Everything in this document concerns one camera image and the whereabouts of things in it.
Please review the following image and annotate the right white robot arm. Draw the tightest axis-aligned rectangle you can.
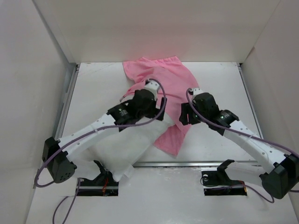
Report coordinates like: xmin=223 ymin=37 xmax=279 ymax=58
xmin=179 ymin=88 xmax=299 ymax=199

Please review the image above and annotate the front aluminium rail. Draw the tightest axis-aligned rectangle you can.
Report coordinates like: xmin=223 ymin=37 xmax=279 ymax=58
xmin=133 ymin=161 xmax=274 ymax=168

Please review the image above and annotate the pink pillowcase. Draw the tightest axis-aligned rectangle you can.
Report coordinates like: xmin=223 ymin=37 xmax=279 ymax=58
xmin=119 ymin=55 xmax=199 ymax=157

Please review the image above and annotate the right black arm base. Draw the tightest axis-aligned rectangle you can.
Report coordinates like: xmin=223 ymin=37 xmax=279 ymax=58
xmin=201 ymin=159 xmax=243 ymax=187

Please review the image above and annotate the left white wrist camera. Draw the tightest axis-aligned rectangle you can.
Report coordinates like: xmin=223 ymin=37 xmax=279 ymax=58
xmin=143 ymin=79 xmax=161 ymax=98

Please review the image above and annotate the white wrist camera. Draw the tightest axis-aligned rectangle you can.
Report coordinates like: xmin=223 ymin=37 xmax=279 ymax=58
xmin=143 ymin=79 xmax=161 ymax=98
xmin=188 ymin=87 xmax=203 ymax=99

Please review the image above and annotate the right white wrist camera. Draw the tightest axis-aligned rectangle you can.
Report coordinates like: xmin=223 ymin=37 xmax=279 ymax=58
xmin=188 ymin=87 xmax=203 ymax=99

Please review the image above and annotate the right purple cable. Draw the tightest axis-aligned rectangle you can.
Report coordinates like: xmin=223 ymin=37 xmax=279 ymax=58
xmin=185 ymin=87 xmax=299 ymax=203

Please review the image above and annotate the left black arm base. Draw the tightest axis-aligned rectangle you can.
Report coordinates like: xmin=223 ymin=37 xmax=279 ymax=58
xmin=80 ymin=160 xmax=119 ymax=191

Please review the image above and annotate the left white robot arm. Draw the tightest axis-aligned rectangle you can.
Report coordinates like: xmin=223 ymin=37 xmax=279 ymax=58
xmin=35 ymin=89 xmax=167 ymax=184

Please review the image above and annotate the white pillow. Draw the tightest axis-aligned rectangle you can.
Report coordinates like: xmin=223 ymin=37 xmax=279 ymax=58
xmin=74 ymin=115 xmax=175 ymax=182

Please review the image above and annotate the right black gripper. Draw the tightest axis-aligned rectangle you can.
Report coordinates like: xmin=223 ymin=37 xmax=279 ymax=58
xmin=178 ymin=101 xmax=208 ymax=125

